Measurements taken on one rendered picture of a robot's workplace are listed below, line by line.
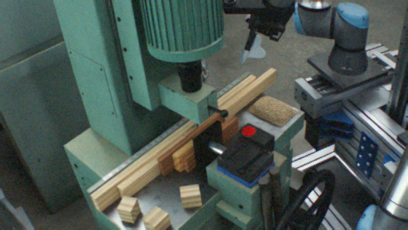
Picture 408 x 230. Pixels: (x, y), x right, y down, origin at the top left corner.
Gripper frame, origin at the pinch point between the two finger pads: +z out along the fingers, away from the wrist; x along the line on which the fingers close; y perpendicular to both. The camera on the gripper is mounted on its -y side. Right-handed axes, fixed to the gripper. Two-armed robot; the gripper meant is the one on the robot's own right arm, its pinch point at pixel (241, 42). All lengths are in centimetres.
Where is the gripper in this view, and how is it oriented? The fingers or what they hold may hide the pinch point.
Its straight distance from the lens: 115.7
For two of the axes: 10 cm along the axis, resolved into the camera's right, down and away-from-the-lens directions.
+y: 9.5, 2.7, 1.3
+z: -2.4, 4.5, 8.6
